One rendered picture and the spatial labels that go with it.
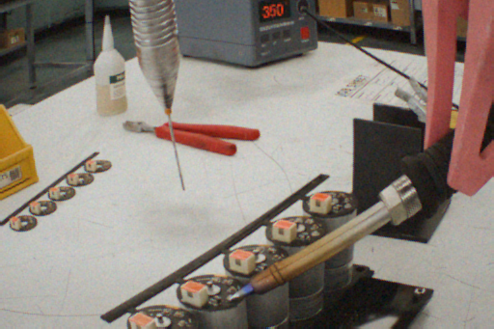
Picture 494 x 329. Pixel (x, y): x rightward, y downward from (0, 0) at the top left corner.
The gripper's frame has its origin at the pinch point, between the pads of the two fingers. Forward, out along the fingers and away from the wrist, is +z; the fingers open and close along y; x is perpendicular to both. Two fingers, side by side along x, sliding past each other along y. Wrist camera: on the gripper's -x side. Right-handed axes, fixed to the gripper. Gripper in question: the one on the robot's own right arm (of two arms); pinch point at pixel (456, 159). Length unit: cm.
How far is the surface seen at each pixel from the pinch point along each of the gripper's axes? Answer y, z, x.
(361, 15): -416, -14, 159
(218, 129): -33.0, 10.3, 0.5
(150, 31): 3.5, 0.0, -11.9
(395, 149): -14.0, 2.8, 5.1
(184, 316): 0.9, 8.6, -7.0
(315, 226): -4.6, 5.6, -1.9
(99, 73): -43.0, 12.0, -10.1
